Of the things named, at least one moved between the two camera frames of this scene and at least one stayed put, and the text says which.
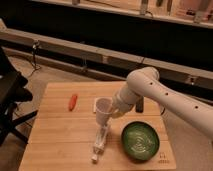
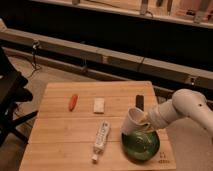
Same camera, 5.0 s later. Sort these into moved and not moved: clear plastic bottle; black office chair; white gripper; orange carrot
Moved: white gripper
Not moved: orange carrot; black office chair; clear plastic bottle
